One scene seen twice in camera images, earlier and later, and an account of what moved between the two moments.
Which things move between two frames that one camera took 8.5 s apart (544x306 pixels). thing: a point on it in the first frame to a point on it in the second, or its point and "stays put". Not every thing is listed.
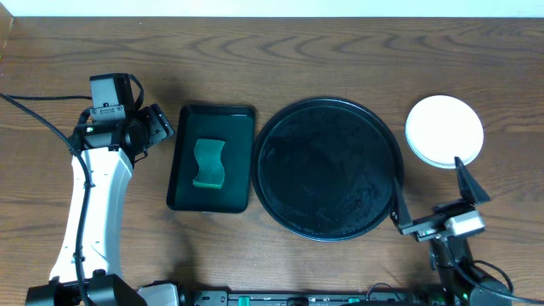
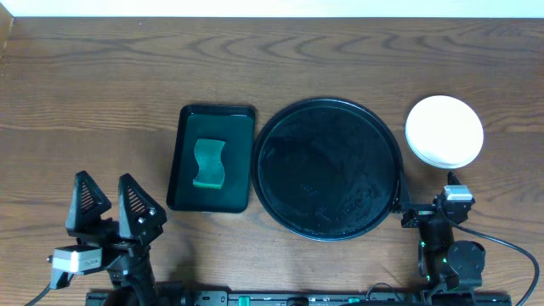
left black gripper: x=159 y=121 to x=112 y=237
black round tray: x=325 y=169 stays put
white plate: x=439 y=128 stays put
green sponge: x=211 y=171 stays put
